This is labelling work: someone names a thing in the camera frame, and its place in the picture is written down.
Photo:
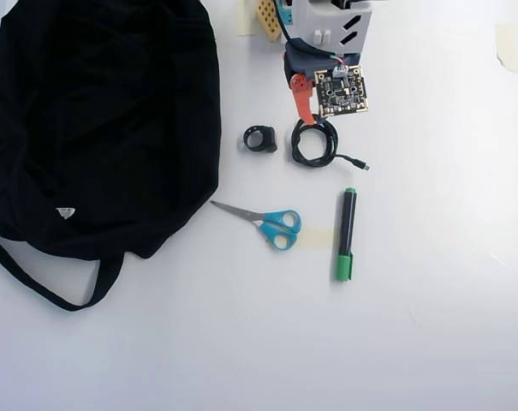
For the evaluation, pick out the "beige masking tape piece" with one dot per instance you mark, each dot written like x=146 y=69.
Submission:
x=507 y=47
x=245 y=21
x=318 y=237

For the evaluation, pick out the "black fabric bag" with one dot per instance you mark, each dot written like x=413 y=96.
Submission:
x=91 y=128

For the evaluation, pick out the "yellow and white robot base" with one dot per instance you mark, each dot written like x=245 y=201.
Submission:
x=267 y=17

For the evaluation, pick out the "navy gripper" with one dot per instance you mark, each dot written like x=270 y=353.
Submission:
x=301 y=89

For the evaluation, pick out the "green and black marker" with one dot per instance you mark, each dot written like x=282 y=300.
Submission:
x=346 y=222

